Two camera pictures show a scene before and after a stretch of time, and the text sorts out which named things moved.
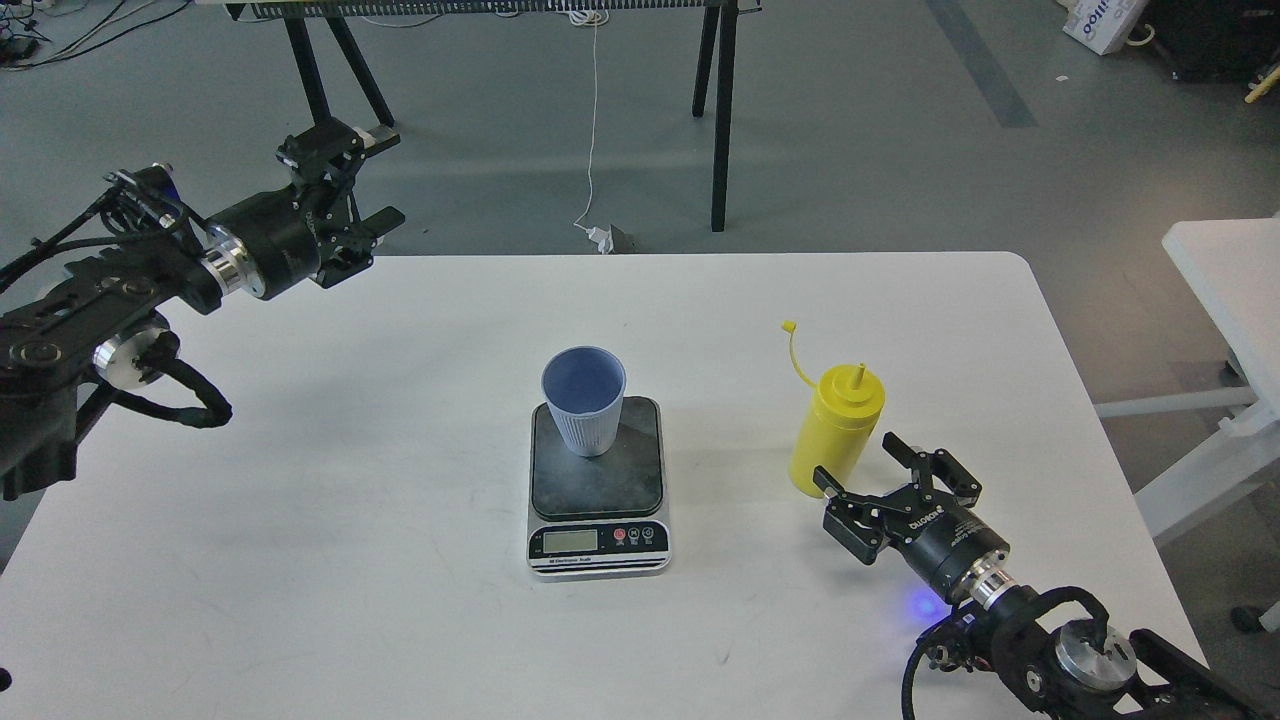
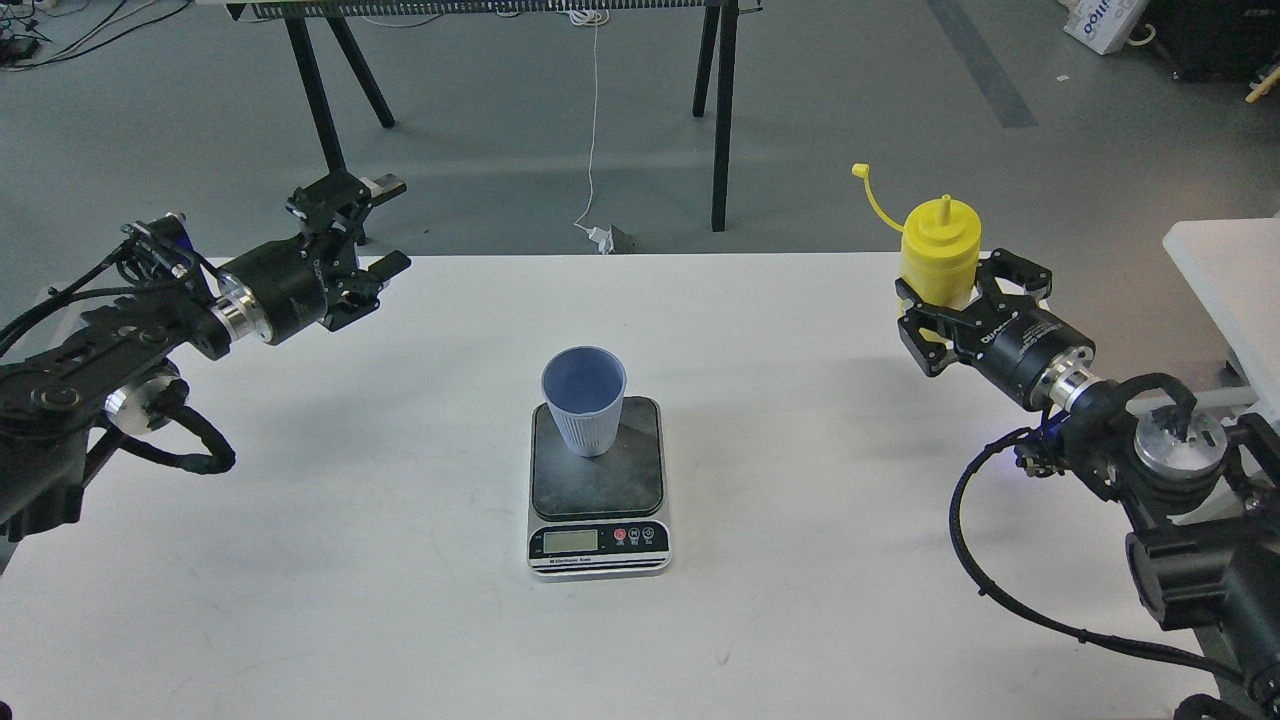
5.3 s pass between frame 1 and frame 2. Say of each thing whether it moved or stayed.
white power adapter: stayed
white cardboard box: stayed
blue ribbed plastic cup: stayed
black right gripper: moved
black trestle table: stayed
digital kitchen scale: stayed
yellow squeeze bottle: moved
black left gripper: moved
